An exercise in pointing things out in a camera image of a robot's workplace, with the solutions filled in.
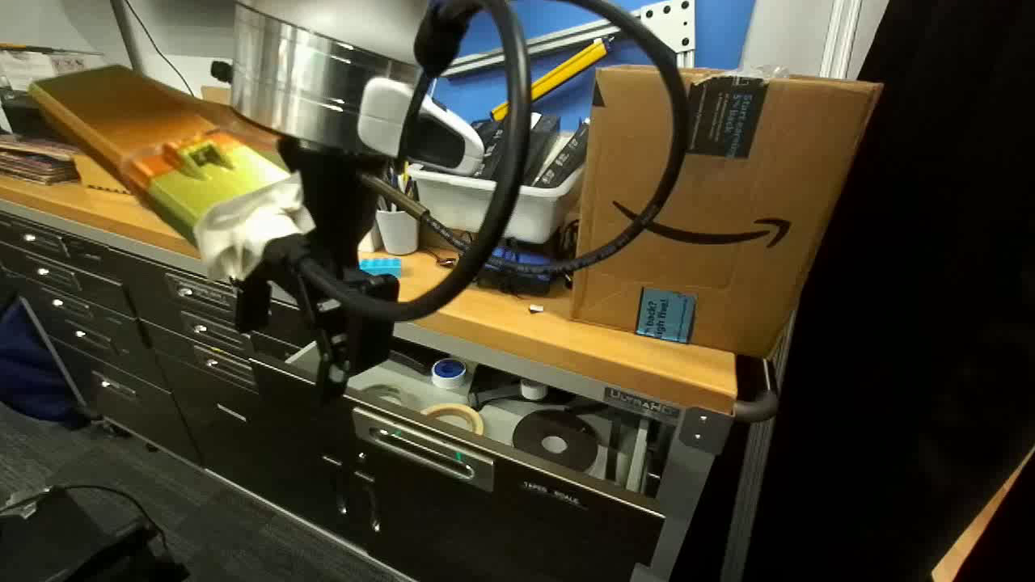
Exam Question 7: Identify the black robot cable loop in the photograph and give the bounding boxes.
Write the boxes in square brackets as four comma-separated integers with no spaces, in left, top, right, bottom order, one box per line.
[290,0,693,326]

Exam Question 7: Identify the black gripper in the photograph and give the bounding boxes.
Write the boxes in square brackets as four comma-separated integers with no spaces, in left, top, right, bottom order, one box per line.
[233,139,404,396]

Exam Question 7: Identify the black bag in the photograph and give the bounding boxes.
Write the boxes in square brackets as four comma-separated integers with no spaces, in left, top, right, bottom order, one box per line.
[0,482,193,582]

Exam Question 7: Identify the white jar blue lid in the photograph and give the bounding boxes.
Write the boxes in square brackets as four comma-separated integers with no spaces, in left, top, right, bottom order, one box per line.
[427,355,476,396]

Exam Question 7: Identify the black curtain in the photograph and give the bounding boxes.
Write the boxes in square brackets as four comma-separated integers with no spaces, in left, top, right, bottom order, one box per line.
[742,0,1035,582]

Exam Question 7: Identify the blue pegboard panel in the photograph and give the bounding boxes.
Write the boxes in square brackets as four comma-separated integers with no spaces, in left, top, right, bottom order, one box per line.
[427,0,759,136]

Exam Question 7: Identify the tan wooden board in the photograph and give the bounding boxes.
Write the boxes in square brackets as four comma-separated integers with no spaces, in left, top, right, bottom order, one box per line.
[26,60,285,202]

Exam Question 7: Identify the grey metal bench leg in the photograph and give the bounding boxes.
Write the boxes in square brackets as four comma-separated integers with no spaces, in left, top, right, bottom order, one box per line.
[645,403,759,582]

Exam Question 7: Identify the small blue object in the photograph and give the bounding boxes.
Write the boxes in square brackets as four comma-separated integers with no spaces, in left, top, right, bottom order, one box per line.
[355,255,404,280]

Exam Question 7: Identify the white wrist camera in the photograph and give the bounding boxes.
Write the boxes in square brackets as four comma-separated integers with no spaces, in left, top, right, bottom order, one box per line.
[354,73,490,177]

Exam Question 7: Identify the black drawer cabinet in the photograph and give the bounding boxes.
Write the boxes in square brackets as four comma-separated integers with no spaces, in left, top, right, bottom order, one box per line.
[0,206,328,470]

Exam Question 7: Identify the dark blue chair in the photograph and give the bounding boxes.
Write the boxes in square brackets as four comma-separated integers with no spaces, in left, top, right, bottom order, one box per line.
[0,293,91,429]

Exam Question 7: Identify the black tape roll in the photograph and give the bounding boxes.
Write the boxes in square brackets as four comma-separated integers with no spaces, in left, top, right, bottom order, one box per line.
[512,410,602,475]

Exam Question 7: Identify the white plastic bin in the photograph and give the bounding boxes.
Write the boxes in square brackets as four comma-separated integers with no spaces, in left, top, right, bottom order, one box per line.
[404,157,593,250]

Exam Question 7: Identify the beige masking tape roll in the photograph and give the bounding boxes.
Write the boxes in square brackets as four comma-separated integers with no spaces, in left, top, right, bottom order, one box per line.
[422,402,490,440]

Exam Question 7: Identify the brown cardboard shipping box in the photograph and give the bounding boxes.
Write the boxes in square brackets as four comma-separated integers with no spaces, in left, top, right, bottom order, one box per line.
[566,60,882,360]

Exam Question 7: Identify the yellow level ruler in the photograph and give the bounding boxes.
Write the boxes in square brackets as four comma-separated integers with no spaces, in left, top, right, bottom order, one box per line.
[490,38,615,125]

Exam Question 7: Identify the black drawer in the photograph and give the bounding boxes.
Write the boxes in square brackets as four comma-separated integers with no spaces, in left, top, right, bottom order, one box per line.
[281,341,672,582]

